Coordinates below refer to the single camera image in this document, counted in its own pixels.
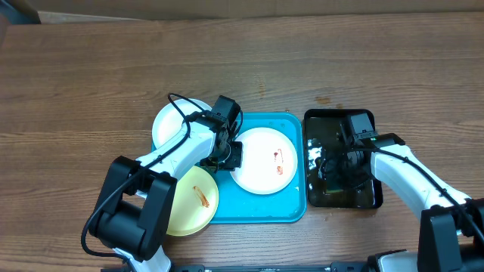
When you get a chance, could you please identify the green yellow sponge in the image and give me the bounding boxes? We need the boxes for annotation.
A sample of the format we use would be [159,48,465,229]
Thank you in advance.
[324,183,351,194]

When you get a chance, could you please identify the white plate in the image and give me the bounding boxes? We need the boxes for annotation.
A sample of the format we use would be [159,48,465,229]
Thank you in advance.
[231,128,298,195]
[151,99,212,150]

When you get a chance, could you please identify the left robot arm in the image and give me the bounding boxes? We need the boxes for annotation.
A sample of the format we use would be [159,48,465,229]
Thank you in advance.
[80,109,244,271]

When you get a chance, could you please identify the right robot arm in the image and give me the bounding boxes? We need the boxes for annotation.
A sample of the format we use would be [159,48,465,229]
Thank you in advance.
[319,134,483,271]

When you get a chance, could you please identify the black water tray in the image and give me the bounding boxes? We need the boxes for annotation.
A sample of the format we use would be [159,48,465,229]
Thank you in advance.
[303,109,383,209]

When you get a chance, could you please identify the teal plastic tray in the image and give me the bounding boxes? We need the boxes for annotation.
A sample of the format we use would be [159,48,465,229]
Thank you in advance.
[196,113,307,224]

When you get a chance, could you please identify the yellow plate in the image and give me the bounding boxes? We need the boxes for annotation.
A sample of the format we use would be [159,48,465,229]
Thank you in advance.
[166,166,219,236]

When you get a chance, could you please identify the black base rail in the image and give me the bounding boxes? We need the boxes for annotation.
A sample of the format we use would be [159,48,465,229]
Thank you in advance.
[101,249,420,272]

